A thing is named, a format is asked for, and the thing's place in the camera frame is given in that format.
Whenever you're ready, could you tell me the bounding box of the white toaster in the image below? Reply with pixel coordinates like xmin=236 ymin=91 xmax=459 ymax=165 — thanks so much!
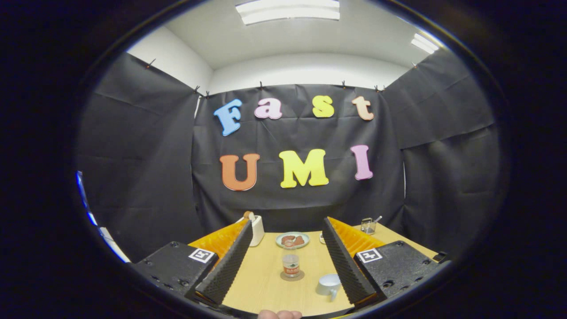
xmin=236 ymin=215 xmax=265 ymax=247

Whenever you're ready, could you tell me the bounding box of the small ceiling light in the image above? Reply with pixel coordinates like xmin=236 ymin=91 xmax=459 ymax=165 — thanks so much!
xmin=411 ymin=32 xmax=440 ymax=54

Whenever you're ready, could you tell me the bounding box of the white cup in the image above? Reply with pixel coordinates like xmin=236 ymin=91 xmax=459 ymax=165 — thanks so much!
xmin=315 ymin=273 xmax=342 ymax=302

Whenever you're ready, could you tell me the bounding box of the black backdrop cloth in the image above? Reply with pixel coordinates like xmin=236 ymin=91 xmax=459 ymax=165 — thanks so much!
xmin=75 ymin=47 xmax=505 ymax=262

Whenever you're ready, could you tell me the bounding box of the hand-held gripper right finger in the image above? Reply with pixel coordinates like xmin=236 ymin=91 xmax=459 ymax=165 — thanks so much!
xmin=322 ymin=216 xmax=443 ymax=309

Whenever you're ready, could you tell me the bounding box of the blue and white board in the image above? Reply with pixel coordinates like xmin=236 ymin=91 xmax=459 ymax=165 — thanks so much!
xmin=75 ymin=171 xmax=131 ymax=263

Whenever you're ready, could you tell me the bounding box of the pale green plate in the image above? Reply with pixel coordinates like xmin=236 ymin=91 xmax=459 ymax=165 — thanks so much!
xmin=275 ymin=231 xmax=310 ymax=249

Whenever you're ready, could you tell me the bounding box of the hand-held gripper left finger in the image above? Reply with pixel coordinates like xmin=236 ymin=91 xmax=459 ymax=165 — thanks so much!
xmin=133 ymin=219 xmax=254 ymax=307

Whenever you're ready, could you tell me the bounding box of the long ceiling light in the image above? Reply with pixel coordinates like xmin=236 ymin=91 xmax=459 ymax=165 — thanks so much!
xmin=235 ymin=0 xmax=341 ymax=26

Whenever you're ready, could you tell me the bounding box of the wooden table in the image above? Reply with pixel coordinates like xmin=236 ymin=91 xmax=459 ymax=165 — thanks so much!
xmin=221 ymin=223 xmax=439 ymax=317

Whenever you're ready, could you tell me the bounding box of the clear plastic bottle red label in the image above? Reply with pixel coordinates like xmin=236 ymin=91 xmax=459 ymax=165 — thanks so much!
xmin=282 ymin=239 xmax=300 ymax=278

